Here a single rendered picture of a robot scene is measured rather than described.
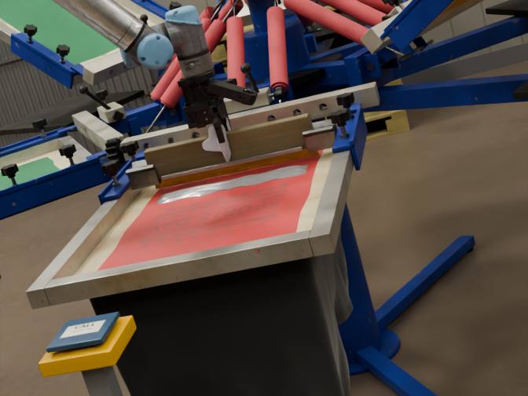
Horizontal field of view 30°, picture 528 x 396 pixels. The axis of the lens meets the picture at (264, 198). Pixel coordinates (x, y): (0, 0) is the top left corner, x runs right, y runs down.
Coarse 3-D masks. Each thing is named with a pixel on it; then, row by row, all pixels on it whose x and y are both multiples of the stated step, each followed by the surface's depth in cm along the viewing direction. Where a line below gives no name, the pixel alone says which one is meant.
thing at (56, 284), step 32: (352, 160) 215; (128, 192) 233; (96, 224) 212; (320, 224) 175; (64, 256) 197; (192, 256) 177; (224, 256) 174; (256, 256) 173; (288, 256) 172; (32, 288) 184; (64, 288) 182; (96, 288) 181; (128, 288) 180
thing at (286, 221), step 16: (304, 160) 229; (240, 176) 231; (304, 176) 217; (240, 192) 218; (288, 192) 209; (304, 192) 206; (288, 208) 199; (272, 224) 193; (288, 224) 190; (208, 240) 194; (224, 240) 191; (240, 240) 189
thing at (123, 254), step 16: (224, 176) 234; (160, 192) 236; (224, 192) 222; (144, 208) 227; (160, 208) 223; (144, 224) 215; (128, 240) 207; (192, 240) 196; (112, 256) 200; (128, 256) 198; (144, 256) 195; (160, 256) 192
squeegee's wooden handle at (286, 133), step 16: (240, 128) 230; (256, 128) 227; (272, 128) 227; (288, 128) 226; (304, 128) 225; (176, 144) 232; (192, 144) 231; (240, 144) 229; (256, 144) 228; (272, 144) 228; (288, 144) 227; (304, 144) 227; (160, 160) 234; (176, 160) 233; (192, 160) 232; (208, 160) 232; (224, 160) 231; (160, 176) 235
